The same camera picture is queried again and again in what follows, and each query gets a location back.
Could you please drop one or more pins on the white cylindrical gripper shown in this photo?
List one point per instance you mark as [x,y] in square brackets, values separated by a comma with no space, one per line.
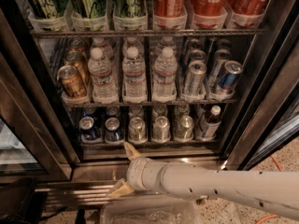
[137,174]

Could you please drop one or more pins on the blue pepsi can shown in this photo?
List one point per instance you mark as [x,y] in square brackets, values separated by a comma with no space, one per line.
[89,130]
[113,132]
[113,112]
[91,112]

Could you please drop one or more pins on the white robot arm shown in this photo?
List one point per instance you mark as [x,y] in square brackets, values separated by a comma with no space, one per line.
[272,192]

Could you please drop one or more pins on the steel fridge base grille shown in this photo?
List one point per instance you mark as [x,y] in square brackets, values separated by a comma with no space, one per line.
[88,186]

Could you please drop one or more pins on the silver green can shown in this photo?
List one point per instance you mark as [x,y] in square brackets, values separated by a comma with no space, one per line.
[184,129]
[137,131]

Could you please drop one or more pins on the blue pepsi can front left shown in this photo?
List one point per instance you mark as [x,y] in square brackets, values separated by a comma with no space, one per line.
[89,130]

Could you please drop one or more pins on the blue pepsi can rear left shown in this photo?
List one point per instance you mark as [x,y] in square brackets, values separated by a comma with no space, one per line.
[91,112]

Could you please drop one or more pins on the fridge glass door left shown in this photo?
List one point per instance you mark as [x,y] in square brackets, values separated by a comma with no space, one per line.
[20,115]

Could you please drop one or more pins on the fridge glass door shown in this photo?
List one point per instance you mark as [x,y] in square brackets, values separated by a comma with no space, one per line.
[20,115]
[269,116]

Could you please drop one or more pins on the gold can front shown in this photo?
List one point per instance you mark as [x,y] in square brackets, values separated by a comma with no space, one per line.
[71,81]

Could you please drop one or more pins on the gold can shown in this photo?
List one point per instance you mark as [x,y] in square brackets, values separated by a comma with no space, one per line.
[77,60]
[71,81]

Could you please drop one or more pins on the silver energy can front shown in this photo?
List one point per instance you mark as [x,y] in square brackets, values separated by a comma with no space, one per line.
[194,78]

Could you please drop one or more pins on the gold can middle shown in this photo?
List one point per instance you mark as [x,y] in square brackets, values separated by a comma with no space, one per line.
[77,60]

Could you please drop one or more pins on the blue silver energy can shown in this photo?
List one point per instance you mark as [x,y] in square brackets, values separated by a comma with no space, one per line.
[230,74]

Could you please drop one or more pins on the fridge glass door right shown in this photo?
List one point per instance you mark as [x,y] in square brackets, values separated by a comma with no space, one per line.
[269,116]

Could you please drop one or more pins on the green can top right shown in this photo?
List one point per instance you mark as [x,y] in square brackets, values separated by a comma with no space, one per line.
[129,8]

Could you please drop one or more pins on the green can top middle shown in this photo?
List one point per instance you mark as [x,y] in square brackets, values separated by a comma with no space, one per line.
[90,0]

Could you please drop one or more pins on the red coca-cola can left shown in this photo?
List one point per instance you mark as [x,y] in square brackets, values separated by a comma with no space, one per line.
[168,8]

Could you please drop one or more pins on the clear plastic bin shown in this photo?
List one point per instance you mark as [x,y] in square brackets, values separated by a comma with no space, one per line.
[155,209]

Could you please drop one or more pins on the water bottle front left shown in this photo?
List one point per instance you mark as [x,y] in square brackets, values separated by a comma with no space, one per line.
[104,87]

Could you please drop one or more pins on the water bottle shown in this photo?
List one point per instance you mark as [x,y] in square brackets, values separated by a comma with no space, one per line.
[134,88]
[104,87]
[164,76]

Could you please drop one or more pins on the water bottle front middle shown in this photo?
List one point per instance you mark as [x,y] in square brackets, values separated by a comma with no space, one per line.
[134,88]

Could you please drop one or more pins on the brown bottle white cap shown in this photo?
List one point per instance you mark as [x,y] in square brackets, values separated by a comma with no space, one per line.
[209,123]

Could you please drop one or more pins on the water bottle front right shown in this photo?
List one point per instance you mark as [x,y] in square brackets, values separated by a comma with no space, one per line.
[164,76]

